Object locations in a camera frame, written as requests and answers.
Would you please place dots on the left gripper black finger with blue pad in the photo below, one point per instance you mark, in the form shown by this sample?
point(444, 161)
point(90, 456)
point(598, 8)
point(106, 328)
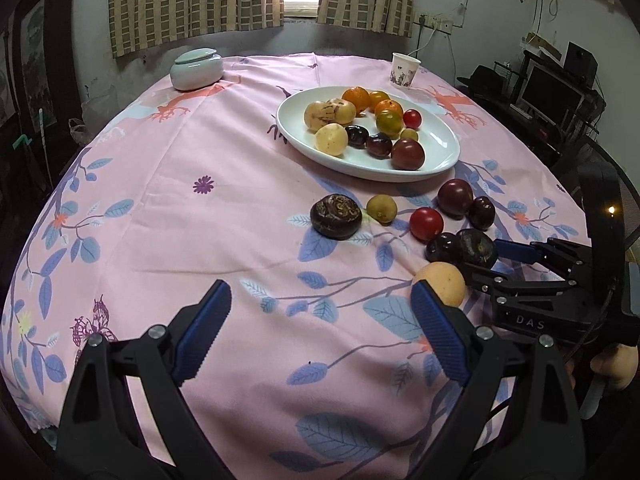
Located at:
point(100, 437)
point(516, 416)

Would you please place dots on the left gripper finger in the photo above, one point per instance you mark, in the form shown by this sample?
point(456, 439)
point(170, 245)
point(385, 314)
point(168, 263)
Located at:
point(498, 286)
point(568, 260)

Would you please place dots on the yellow potato-like fruit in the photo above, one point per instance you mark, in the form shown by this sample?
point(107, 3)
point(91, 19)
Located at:
point(446, 280)

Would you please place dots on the dark cherry plum small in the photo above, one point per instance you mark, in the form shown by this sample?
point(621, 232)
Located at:
point(481, 214)

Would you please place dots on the small yellow fruit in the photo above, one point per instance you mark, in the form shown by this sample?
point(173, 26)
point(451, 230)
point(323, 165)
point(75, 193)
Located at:
point(409, 133)

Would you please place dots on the dark mottled passion fruit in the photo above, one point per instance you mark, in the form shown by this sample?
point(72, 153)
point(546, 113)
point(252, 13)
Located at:
point(336, 216)

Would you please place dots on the dark red plum front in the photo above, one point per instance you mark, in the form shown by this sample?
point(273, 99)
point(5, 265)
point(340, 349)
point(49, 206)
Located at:
point(379, 146)

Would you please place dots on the bright red tomato small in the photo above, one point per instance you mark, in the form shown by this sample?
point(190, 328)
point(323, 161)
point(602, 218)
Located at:
point(412, 119)

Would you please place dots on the green-yellow tomato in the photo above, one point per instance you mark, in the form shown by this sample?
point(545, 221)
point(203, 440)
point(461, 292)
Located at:
point(389, 123)

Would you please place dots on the plain yellow pepino melon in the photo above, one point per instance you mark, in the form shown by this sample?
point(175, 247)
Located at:
point(331, 139)

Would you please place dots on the large orange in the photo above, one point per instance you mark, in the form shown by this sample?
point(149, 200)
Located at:
point(359, 97)

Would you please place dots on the yellow pepino melon with stem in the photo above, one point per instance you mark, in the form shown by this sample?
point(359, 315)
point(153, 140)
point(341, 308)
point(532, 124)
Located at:
point(338, 111)

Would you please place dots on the striped pepino melon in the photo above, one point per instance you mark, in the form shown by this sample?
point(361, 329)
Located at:
point(318, 114)

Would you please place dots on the small yellow-green longan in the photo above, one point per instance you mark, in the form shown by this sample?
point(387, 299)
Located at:
point(382, 208)

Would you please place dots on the white oval plate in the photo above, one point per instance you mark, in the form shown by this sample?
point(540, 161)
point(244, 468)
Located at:
point(440, 144)

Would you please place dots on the black computer monitor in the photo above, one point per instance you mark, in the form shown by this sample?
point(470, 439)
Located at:
point(550, 96)

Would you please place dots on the black speaker box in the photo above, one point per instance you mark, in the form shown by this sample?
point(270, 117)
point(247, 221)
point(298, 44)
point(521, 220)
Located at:
point(580, 65)

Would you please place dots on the small orange right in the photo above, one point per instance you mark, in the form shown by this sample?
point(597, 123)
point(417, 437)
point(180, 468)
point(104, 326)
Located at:
point(388, 106)

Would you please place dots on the small orange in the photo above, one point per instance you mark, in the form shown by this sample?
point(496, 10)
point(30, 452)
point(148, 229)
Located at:
point(376, 97)
point(388, 106)

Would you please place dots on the small orange left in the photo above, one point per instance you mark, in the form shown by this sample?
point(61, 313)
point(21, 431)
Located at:
point(376, 97)

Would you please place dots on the floral paper cup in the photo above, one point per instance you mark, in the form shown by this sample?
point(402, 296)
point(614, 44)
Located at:
point(404, 68)

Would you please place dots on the pink floral tablecloth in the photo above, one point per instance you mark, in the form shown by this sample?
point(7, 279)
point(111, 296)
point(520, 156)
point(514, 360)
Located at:
point(320, 371)

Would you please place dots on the white ceramic lidded jar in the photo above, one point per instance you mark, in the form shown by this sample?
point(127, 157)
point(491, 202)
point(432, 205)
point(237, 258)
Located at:
point(196, 69)

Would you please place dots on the wall power socket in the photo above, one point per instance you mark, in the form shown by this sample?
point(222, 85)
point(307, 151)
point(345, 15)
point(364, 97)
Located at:
point(436, 22)

